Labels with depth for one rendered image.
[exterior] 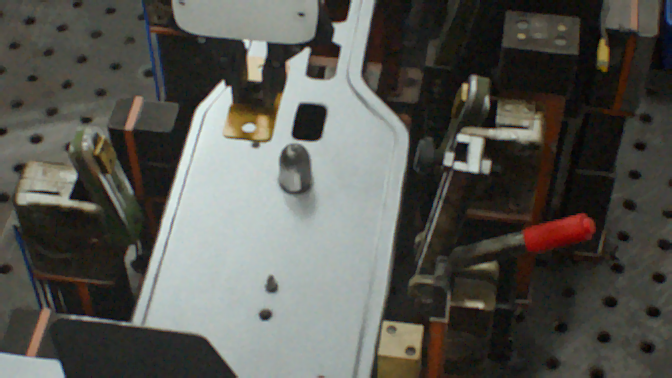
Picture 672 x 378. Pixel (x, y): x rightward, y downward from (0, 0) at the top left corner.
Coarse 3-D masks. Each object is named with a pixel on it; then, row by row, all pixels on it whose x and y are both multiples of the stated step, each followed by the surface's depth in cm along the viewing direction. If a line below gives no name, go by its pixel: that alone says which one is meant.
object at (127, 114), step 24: (120, 120) 133; (144, 120) 133; (168, 120) 133; (120, 144) 135; (144, 144) 134; (168, 144) 134; (144, 168) 137; (168, 168) 136; (144, 192) 140; (144, 240) 148; (144, 264) 151
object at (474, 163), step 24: (432, 144) 101; (456, 144) 102; (480, 144) 101; (456, 168) 100; (480, 168) 100; (456, 192) 102; (432, 216) 109; (456, 216) 104; (432, 240) 107; (456, 240) 106; (432, 264) 109
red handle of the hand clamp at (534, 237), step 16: (544, 224) 107; (560, 224) 105; (576, 224) 105; (592, 224) 105; (496, 240) 109; (512, 240) 108; (528, 240) 107; (544, 240) 106; (560, 240) 105; (576, 240) 105; (464, 256) 110; (480, 256) 109; (496, 256) 109; (512, 256) 108
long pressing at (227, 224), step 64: (192, 128) 132; (384, 128) 131; (192, 192) 126; (256, 192) 126; (320, 192) 126; (384, 192) 126; (192, 256) 121; (256, 256) 121; (320, 256) 121; (384, 256) 121; (192, 320) 117; (256, 320) 117; (320, 320) 117; (384, 320) 117
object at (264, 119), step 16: (256, 64) 102; (288, 64) 102; (256, 80) 100; (256, 96) 98; (240, 112) 99; (256, 112) 99; (272, 112) 99; (224, 128) 98; (240, 128) 98; (256, 128) 98; (272, 128) 98
